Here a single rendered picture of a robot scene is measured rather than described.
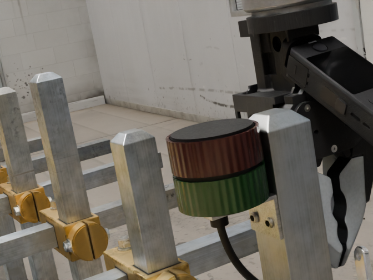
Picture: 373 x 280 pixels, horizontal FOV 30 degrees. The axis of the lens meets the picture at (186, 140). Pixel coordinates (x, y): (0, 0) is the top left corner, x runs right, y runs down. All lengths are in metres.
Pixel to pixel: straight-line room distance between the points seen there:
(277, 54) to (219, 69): 5.75
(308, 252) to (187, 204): 0.10
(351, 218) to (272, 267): 0.11
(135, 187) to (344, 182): 0.22
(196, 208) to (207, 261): 0.36
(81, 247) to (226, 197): 0.51
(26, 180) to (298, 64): 0.72
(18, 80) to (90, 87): 0.98
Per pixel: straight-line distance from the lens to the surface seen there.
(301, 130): 0.46
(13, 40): 9.41
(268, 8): 0.53
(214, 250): 0.79
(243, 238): 0.81
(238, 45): 5.90
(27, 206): 1.15
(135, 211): 0.69
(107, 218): 1.00
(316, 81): 0.52
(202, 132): 0.43
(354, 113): 0.49
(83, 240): 0.92
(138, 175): 0.68
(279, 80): 0.57
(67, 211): 0.93
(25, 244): 0.97
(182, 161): 0.42
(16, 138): 1.16
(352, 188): 0.58
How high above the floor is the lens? 1.23
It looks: 11 degrees down
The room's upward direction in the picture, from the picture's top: 10 degrees counter-clockwise
